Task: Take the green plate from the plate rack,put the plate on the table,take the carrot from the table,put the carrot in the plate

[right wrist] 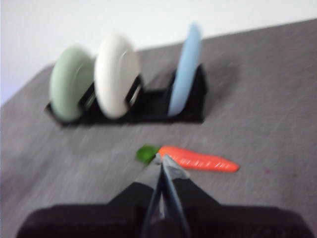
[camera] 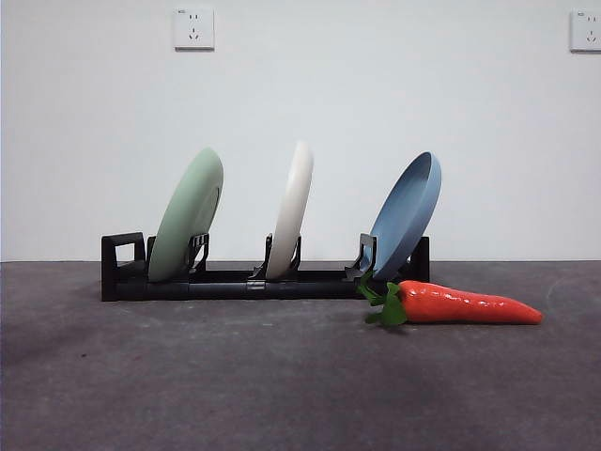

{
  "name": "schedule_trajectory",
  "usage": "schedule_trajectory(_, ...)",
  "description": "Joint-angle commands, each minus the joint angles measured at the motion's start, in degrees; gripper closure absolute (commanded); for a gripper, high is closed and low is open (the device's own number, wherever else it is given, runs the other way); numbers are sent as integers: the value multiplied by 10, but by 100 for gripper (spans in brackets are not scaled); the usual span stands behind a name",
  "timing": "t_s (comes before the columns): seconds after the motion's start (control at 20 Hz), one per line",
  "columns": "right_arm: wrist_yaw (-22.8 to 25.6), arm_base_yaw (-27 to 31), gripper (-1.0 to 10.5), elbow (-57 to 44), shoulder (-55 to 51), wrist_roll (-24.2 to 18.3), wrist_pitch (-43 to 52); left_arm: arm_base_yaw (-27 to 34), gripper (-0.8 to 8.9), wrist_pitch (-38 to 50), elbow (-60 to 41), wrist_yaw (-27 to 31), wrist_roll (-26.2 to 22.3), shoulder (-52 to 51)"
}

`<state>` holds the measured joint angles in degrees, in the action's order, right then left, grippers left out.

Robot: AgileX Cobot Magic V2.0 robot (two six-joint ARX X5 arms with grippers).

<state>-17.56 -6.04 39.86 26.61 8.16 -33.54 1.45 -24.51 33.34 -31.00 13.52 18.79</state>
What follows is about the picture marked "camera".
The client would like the pale green plate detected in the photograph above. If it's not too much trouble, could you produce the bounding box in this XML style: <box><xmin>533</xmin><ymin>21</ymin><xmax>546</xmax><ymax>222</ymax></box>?
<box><xmin>147</xmin><ymin>147</ymin><xmax>225</xmax><ymax>283</ymax></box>

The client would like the orange carrot with green leaves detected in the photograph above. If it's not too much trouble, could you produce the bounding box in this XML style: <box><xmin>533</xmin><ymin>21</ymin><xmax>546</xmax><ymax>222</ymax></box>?
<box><xmin>355</xmin><ymin>270</ymin><xmax>545</xmax><ymax>330</ymax></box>

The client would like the cream white plate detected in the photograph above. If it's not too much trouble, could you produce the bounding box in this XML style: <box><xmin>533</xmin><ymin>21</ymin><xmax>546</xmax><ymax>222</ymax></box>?
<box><xmin>267</xmin><ymin>139</ymin><xmax>315</xmax><ymax>279</ymax></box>

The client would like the black plate rack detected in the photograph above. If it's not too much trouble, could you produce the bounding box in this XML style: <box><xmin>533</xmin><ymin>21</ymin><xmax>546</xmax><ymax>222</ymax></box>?
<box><xmin>100</xmin><ymin>231</ymin><xmax>431</xmax><ymax>303</ymax></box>

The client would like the blue plate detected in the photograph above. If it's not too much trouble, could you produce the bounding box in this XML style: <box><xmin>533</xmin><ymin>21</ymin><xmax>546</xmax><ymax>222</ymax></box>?
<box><xmin>369</xmin><ymin>150</ymin><xmax>443</xmax><ymax>281</ymax></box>

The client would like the white wall socket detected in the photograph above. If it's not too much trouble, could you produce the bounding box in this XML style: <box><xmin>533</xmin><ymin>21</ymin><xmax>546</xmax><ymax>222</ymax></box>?
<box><xmin>569</xmin><ymin>8</ymin><xmax>601</xmax><ymax>53</ymax></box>
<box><xmin>174</xmin><ymin>7</ymin><xmax>216</xmax><ymax>51</ymax></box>

